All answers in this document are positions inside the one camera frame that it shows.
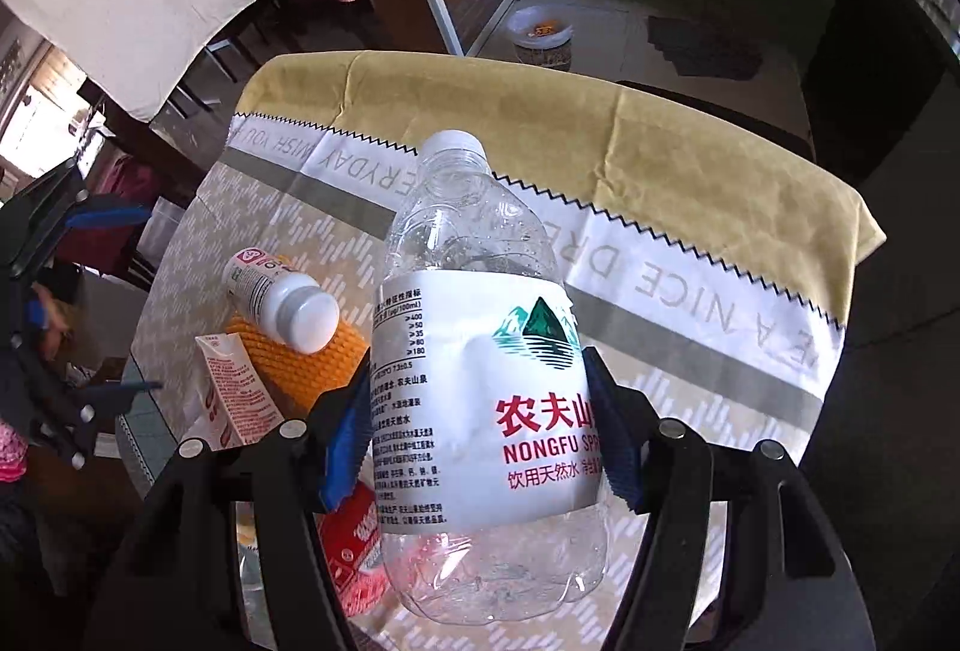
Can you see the orange foam fruit net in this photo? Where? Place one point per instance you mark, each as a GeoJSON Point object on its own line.
{"type": "Point", "coordinates": [296, 380]}

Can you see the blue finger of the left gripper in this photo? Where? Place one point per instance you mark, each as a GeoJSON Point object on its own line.
{"type": "Point", "coordinates": [107, 218]}
{"type": "Point", "coordinates": [116, 389]}

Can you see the small red drink carton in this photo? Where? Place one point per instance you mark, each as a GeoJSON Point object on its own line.
{"type": "Point", "coordinates": [351, 541]}

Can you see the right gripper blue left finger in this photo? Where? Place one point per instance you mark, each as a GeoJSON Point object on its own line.
{"type": "Point", "coordinates": [345, 448]}

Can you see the white bowl on floor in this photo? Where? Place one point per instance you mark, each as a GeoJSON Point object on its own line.
{"type": "Point", "coordinates": [541, 37]}

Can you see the patterned beige yellow tablecloth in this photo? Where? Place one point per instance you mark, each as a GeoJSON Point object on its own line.
{"type": "Point", "coordinates": [713, 269]}

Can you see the clear Nongfu water bottle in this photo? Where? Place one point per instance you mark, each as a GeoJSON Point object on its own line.
{"type": "Point", "coordinates": [486, 456]}

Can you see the white red milk carton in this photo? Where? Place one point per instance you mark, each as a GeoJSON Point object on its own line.
{"type": "Point", "coordinates": [237, 408]}

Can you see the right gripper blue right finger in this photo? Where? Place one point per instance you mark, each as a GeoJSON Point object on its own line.
{"type": "Point", "coordinates": [612, 405]}

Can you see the small white plastic bottle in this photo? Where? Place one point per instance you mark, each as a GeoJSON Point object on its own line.
{"type": "Point", "coordinates": [286, 305]}

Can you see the left hand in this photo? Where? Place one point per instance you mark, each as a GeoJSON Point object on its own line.
{"type": "Point", "coordinates": [48, 322]}

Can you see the dark floor mat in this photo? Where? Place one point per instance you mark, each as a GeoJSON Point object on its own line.
{"type": "Point", "coordinates": [699, 50]}

